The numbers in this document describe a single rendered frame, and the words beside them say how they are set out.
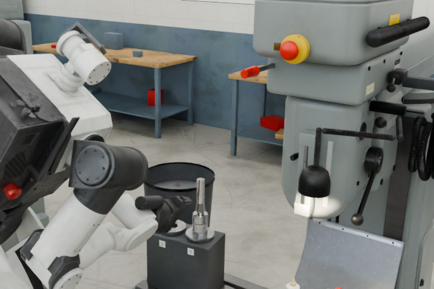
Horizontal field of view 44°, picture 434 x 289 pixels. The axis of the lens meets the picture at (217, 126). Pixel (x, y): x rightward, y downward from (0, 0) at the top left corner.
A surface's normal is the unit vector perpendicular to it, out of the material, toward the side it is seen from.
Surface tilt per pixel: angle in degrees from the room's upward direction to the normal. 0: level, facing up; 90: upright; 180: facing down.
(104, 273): 0
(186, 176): 86
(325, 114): 90
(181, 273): 90
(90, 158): 68
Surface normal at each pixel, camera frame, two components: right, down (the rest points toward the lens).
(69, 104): 0.55, -0.72
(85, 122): 0.87, -0.10
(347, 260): -0.47, -0.22
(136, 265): 0.02, -0.96
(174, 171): 0.22, 0.22
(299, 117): -0.53, 0.23
